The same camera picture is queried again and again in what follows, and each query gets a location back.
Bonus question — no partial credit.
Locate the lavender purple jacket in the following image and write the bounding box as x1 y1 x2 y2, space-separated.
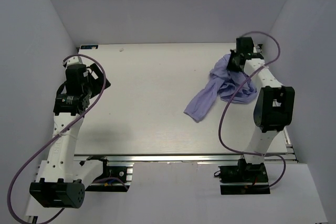
184 54 257 123

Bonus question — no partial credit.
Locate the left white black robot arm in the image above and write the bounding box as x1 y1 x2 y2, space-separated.
29 56 111 208

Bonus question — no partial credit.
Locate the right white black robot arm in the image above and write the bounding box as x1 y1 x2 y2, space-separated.
228 37 295 182

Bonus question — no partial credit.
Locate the left blue table label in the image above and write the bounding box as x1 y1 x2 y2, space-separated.
80 45 98 50

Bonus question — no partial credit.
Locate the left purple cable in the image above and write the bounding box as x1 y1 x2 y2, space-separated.
7 54 107 223

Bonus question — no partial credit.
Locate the purple cable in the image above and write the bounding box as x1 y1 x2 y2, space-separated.
7 54 107 223
218 31 287 189

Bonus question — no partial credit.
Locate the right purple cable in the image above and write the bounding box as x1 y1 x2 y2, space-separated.
218 31 287 189

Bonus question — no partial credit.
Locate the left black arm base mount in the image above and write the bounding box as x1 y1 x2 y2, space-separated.
86 156 133 193

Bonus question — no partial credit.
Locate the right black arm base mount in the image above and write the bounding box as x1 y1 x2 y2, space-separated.
214 158 270 195

